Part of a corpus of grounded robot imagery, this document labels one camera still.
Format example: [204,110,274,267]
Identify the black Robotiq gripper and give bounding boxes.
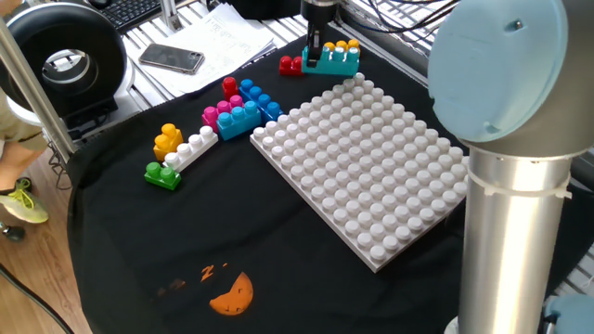
[300,0,342,69]

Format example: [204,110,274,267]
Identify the teal four-stud block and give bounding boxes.
[301,45,362,78]

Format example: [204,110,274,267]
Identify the red two-stud block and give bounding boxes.
[278,55,305,77]

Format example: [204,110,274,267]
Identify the dark blue four-stud block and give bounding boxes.
[238,78,285,125]

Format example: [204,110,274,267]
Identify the yellow four-stud block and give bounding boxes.
[322,38,362,53]

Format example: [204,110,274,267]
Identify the black bulky object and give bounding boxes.
[226,0,312,21]

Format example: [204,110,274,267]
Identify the white paper sheets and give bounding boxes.
[123,3,278,98]

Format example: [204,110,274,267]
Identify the red single-stud block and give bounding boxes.
[221,76,240,102]

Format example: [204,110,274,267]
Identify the light blue three-stud block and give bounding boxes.
[215,100,263,142]

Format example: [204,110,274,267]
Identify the magenta three-stud block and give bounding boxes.
[201,94,245,134]

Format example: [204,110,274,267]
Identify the white studded baseplate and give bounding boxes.
[249,71,470,274]

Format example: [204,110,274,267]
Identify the black smartphone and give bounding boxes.
[137,43,206,76]

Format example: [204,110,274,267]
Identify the white four-stud block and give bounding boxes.
[162,125,219,173]

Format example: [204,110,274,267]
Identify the yellow two-stud block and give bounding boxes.
[152,122,185,162]

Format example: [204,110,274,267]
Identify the black keyboard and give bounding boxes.
[90,0,163,33]

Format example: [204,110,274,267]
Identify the green two-stud block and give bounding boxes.
[143,161,183,192]

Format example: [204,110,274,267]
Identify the black cloth with orange print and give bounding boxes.
[67,22,594,334]

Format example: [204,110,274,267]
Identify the khaki shorts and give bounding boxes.
[0,90,48,152]

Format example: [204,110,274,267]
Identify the bare person leg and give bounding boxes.
[0,141,48,194]

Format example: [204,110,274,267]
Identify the green yellow sneaker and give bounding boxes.
[0,177,50,225]

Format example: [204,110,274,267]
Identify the black caster wheel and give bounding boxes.
[0,221,27,243]

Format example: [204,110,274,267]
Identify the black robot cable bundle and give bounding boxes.
[366,0,460,36]

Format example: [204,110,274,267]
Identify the short aluminium post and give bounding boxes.
[160,0,185,33]

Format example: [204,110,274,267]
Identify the black round ring device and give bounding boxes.
[0,2,136,122]

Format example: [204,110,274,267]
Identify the aluminium frame post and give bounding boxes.
[0,18,78,161]

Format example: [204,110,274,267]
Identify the black floor cable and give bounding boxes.
[0,263,75,334]

